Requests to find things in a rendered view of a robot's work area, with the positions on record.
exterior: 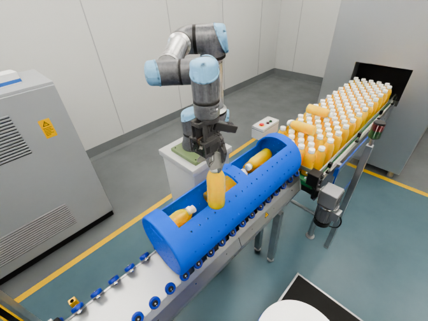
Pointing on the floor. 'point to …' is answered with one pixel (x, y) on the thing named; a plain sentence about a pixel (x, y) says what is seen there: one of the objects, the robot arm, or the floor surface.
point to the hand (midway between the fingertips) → (215, 165)
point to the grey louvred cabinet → (42, 176)
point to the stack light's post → (350, 190)
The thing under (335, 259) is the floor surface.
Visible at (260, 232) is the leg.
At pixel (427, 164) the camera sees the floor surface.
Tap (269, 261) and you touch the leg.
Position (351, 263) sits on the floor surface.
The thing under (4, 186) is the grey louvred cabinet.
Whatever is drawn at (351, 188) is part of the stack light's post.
